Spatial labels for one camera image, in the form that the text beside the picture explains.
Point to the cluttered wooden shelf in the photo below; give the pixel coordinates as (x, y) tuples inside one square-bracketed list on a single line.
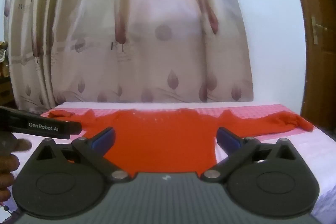
[(4, 74)]

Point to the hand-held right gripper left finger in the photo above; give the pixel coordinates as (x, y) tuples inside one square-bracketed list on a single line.
[(104, 138)]

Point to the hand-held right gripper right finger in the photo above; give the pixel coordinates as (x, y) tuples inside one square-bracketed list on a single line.
[(227, 138)]

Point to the person's left hand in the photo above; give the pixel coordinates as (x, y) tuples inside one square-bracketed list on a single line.
[(7, 174)]

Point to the brass door latch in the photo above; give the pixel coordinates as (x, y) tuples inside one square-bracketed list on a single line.
[(316, 29)]

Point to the brown wooden door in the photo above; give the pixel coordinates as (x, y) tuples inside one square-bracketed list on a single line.
[(319, 69)]

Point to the red sweater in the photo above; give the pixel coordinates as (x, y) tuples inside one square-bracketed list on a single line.
[(162, 140)]

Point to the pink checkered bed sheet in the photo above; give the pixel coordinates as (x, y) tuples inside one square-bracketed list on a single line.
[(275, 112)]

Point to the beige leaf print curtain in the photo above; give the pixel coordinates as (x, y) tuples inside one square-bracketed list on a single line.
[(131, 29)]

